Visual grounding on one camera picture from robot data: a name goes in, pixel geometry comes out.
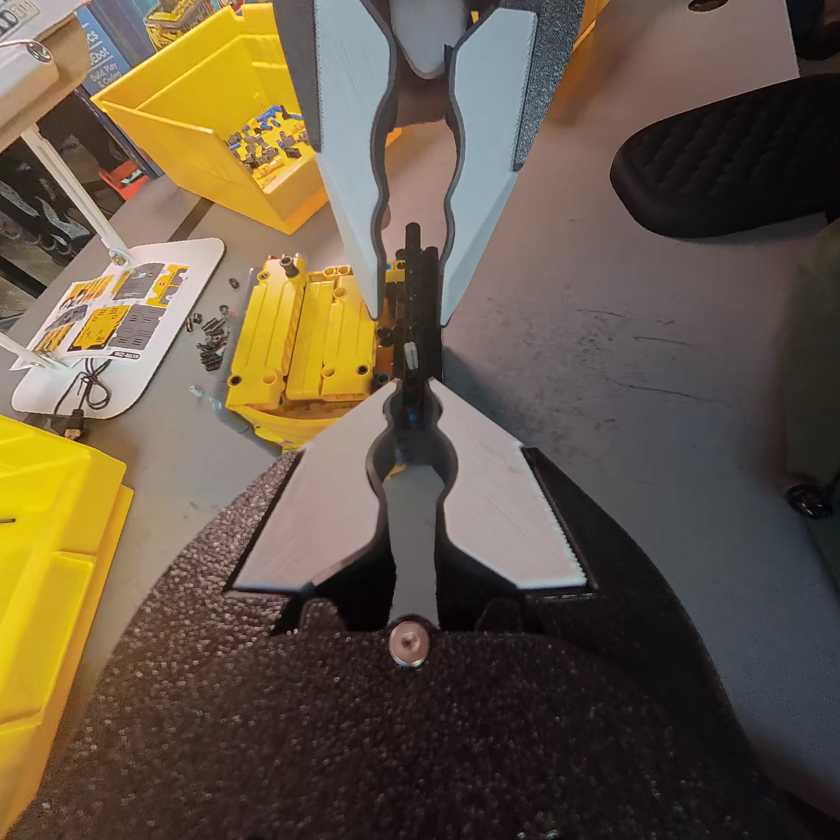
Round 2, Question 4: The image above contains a heap of mixed lego parts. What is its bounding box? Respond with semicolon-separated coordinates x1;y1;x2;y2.
226;105;316;175

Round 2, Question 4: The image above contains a person's right hand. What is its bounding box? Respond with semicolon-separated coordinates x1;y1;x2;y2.
394;77;455;130

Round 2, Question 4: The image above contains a blue robot kit box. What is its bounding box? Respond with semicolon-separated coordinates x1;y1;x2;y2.
73;0;277;179

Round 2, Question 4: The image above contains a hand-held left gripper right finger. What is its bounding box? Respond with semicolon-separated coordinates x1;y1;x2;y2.
427;378;587;595

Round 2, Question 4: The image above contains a black usb cable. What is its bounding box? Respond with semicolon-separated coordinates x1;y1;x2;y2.
56;371;112;441

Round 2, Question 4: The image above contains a lego instruction booklet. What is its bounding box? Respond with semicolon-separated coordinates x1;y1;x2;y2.
0;0;80;30

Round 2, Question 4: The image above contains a pile of black red pins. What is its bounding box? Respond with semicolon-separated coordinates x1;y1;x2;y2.
187;277;240;371

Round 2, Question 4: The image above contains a black padded armrest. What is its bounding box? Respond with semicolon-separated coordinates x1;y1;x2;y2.
609;72;840;238

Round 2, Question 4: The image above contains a long black lego beam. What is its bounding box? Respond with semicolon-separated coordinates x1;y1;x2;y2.
402;222;427;395

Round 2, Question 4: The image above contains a yellow black lego robot body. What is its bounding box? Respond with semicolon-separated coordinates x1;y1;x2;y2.
223;246;447;476

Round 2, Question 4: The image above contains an instruction sheet on white stand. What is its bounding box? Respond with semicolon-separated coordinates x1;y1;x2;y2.
0;0;227;421

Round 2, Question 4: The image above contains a yellow grey sticker sheet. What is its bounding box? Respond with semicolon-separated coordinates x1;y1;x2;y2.
26;261;191;361

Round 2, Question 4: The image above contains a black white patterned cloth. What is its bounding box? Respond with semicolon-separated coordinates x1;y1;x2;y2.
0;177;96;280

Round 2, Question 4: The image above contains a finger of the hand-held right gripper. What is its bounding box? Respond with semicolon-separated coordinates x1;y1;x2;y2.
437;8;539;328
315;0;396;322

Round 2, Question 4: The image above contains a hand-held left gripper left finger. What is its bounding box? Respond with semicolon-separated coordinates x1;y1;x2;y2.
231;379;403;598

